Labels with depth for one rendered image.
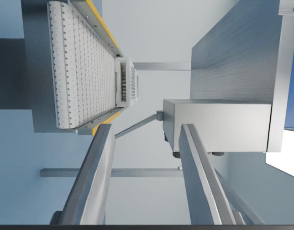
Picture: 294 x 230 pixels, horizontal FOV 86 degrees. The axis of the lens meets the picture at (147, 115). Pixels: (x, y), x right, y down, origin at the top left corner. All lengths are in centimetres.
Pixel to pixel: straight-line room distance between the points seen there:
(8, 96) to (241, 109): 61
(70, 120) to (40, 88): 10
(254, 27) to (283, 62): 12
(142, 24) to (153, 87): 141
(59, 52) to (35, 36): 8
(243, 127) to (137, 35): 364
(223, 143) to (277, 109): 13
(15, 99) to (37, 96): 17
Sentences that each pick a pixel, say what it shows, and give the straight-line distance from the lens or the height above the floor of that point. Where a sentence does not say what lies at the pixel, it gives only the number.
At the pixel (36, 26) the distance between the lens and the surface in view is 45.
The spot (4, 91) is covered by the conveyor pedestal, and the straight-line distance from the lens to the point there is 61.
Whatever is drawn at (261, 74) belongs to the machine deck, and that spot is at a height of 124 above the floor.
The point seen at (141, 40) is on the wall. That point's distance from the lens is 385.
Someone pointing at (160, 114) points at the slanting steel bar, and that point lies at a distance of 50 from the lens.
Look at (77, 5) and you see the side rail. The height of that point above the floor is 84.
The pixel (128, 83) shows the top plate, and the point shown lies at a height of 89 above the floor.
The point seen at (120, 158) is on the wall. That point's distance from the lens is 382.
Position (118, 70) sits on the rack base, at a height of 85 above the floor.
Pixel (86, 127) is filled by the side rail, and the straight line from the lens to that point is 38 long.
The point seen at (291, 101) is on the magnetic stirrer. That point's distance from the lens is 47.
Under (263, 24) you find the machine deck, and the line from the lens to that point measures 47.
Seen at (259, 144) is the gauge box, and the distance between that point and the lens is 41.
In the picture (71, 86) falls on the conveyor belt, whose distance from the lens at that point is 38.
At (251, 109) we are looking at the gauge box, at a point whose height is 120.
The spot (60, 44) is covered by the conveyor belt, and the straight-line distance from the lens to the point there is 39.
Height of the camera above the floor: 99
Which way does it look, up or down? level
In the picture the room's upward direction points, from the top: 90 degrees clockwise
